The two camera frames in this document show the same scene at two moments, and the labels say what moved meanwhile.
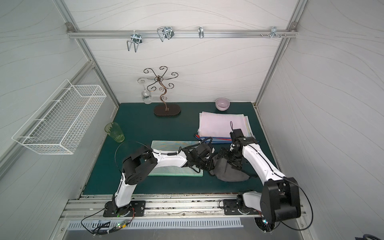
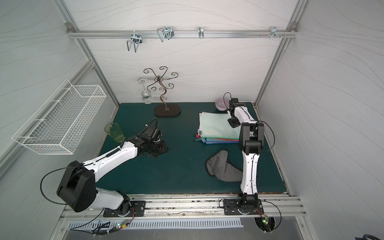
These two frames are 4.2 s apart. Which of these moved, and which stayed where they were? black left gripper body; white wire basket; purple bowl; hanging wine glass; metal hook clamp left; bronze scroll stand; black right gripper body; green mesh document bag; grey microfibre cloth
Moved: green mesh document bag; black left gripper body; black right gripper body
Stayed: grey microfibre cloth; white wire basket; hanging wine glass; bronze scroll stand; purple bowl; metal hook clamp left
